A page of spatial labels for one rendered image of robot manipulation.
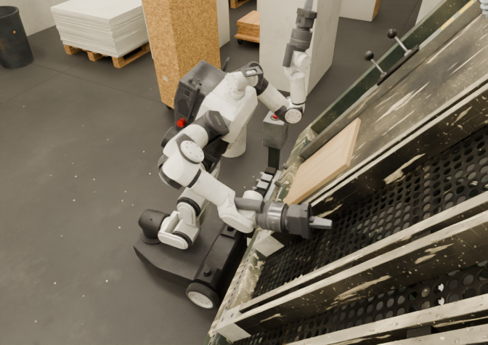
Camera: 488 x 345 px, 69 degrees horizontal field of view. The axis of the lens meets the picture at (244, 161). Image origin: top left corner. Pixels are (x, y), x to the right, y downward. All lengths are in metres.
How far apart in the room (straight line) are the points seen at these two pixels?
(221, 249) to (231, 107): 1.16
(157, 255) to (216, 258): 0.37
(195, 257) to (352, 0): 5.11
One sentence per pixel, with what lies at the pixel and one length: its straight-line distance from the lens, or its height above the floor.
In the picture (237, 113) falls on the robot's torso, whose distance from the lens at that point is 1.36.
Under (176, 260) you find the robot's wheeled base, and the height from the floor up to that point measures 0.17.
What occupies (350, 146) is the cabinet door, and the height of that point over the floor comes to 1.23.
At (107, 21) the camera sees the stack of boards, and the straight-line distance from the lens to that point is 4.78.
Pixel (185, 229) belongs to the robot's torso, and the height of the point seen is 0.39.
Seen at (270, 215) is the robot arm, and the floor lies 1.27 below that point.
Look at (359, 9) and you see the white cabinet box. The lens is 6.46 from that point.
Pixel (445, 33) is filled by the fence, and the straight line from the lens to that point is 1.48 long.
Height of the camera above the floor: 2.07
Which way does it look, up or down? 41 degrees down
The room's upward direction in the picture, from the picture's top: 1 degrees counter-clockwise
